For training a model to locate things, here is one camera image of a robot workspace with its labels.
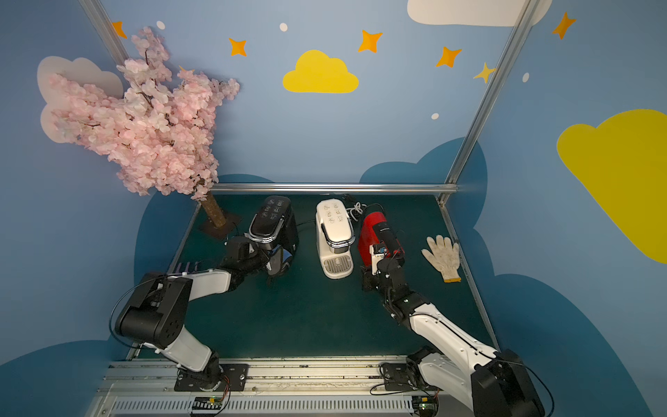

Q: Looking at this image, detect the blue microfibre cloth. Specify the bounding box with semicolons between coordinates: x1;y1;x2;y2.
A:
281;248;294;270

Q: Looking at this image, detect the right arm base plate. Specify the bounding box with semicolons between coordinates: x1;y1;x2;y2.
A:
380;362;438;392

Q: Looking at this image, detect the black coffee machine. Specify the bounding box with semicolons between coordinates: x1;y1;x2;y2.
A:
245;196;299;278

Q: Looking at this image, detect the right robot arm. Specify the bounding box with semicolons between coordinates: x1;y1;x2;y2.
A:
363;257;546;416

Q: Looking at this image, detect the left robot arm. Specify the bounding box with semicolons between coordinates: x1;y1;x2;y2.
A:
112;236;272;373

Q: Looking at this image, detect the aluminium frame rail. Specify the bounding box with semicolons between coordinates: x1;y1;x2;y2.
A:
211;182;458;195

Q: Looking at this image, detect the white knit work glove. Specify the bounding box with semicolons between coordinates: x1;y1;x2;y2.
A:
421;235;461;283

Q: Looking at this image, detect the pink cherry blossom tree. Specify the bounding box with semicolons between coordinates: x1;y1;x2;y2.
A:
48;27;241;229

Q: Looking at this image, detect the black power cable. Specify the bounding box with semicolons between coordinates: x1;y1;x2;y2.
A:
340;194;387;222

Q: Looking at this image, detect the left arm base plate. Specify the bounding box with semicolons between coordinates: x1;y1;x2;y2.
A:
174;363;249;393

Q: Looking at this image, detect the purple toy garden fork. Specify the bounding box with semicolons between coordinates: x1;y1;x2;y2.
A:
170;261;201;276

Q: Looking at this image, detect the white coffee machine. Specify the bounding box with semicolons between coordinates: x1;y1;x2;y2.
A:
315;199;355;280

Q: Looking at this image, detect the red coffee machine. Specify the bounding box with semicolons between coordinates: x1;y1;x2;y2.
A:
358;211;405;268

